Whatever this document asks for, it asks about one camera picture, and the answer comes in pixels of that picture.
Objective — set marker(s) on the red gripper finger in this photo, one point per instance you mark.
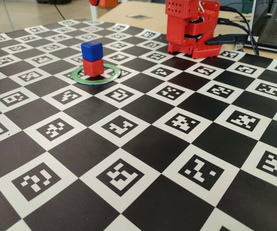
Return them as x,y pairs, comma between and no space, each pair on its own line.
94,2

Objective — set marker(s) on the black white marker checkerboard mat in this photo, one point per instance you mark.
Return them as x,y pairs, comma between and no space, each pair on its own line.
138,144

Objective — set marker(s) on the thick black plug connector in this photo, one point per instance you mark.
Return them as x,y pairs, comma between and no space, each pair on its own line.
225,39

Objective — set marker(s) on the red robot arm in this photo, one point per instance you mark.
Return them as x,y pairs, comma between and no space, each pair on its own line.
175,26

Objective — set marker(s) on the white table leg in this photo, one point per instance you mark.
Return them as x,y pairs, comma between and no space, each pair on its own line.
93,13

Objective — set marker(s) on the red cube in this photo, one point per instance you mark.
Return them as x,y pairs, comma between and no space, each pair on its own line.
92,68

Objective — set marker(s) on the blue cube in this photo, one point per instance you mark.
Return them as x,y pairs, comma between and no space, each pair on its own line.
91,50

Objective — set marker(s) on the orange cube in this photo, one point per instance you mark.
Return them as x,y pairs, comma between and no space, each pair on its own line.
108,3

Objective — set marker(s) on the red lattice robot base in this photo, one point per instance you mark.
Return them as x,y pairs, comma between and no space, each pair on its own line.
205,51

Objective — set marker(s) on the small printed marker paper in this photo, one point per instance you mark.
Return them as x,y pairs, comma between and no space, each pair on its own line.
138,17

